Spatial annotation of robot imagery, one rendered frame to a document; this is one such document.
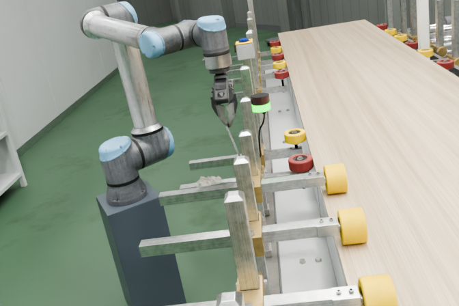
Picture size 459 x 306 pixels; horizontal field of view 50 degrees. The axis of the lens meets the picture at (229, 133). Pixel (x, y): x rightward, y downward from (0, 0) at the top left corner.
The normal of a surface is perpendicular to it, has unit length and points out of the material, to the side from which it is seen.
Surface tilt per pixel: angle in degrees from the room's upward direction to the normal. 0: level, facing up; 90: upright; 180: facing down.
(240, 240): 90
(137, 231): 90
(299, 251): 0
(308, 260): 0
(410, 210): 0
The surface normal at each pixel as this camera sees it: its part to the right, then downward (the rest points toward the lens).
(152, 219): 0.44, 0.23
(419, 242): -0.16, -0.93
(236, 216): -0.05, 0.35
